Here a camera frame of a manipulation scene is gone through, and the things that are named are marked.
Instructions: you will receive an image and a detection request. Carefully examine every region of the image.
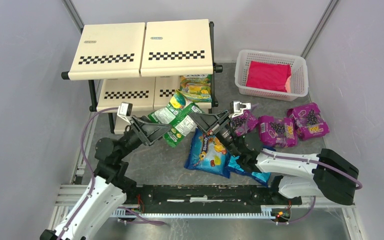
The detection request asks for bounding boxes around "purple candy bag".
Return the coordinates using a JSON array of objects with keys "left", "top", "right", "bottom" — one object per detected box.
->
[
  {"left": 258, "top": 115, "right": 298, "bottom": 148},
  {"left": 286, "top": 102, "right": 330, "bottom": 141},
  {"left": 230, "top": 104, "right": 259, "bottom": 137}
]

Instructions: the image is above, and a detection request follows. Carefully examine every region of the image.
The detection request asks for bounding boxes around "blue Slendy candy bag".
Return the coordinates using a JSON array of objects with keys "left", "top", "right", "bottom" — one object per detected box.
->
[{"left": 184, "top": 128, "right": 231, "bottom": 179}]

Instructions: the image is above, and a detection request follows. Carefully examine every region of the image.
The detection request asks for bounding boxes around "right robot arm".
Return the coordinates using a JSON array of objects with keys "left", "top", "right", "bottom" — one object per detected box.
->
[{"left": 189, "top": 110, "right": 363, "bottom": 206}]

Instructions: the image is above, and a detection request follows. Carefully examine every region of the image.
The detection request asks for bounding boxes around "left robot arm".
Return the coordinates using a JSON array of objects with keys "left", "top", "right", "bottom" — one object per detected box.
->
[{"left": 39, "top": 116, "right": 172, "bottom": 240}]

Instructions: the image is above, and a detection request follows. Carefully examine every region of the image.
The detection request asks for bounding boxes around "yellow green candy bag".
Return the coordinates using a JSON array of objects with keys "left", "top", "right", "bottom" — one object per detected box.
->
[{"left": 179, "top": 74, "right": 212, "bottom": 103}]

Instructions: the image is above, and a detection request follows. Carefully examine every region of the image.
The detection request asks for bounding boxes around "cream three-tier shelf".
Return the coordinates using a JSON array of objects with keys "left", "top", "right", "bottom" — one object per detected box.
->
[{"left": 61, "top": 19, "right": 223, "bottom": 134}]

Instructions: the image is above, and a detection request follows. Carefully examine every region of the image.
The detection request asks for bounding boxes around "pink bag in basket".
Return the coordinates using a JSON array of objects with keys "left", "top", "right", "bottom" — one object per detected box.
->
[{"left": 245, "top": 61, "right": 292, "bottom": 93}]

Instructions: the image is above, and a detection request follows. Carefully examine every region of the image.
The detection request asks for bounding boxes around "white plastic basket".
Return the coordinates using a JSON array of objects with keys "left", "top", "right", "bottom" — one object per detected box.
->
[{"left": 234, "top": 49, "right": 309, "bottom": 102}]

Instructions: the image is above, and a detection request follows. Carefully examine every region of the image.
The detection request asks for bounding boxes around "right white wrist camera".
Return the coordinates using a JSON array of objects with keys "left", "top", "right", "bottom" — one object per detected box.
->
[{"left": 229, "top": 101, "right": 252, "bottom": 119}]

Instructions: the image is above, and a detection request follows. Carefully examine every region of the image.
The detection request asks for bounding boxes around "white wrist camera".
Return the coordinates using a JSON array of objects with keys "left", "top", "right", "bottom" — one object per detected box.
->
[
  {"left": 117, "top": 101, "right": 133, "bottom": 118},
  {"left": 229, "top": 101, "right": 252, "bottom": 119}
]

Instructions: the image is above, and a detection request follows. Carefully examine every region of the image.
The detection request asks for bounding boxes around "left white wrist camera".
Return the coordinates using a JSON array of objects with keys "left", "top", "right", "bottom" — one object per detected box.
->
[{"left": 117, "top": 101, "right": 133, "bottom": 118}]

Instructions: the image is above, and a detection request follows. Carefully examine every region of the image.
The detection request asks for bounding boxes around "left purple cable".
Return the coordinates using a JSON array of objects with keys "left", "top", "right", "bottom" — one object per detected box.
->
[{"left": 56, "top": 106, "right": 120, "bottom": 240}]

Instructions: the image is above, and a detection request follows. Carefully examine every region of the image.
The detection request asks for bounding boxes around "purple cable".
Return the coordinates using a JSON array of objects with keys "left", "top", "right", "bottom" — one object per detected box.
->
[
  {"left": 261, "top": 150, "right": 363, "bottom": 190},
  {"left": 56, "top": 106, "right": 120, "bottom": 240}
]

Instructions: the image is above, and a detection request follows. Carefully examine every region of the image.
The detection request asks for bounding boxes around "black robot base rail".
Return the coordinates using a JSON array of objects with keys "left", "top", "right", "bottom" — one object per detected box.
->
[{"left": 113, "top": 185, "right": 303, "bottom": 219}]

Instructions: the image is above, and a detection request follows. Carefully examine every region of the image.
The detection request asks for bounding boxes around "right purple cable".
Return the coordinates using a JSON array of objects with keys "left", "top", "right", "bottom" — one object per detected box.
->
[{"left": 261, "top": 150, "right": 363, "bottom": 190}]

